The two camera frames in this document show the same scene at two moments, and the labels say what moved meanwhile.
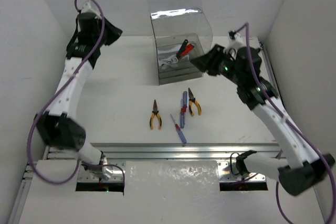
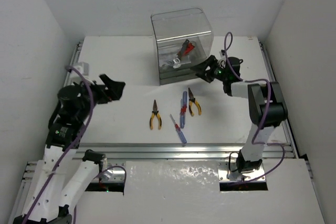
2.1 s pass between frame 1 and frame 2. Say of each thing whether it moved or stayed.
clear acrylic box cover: moved
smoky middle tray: stayed
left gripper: moved
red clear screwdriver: stayed
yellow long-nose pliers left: stayed
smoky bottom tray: stayed
